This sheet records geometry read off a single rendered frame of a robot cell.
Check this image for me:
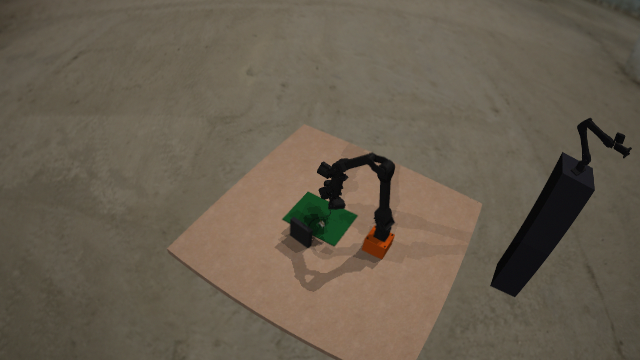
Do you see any green circuit board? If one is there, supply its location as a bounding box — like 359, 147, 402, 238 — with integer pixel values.
283, 192, 358, 246

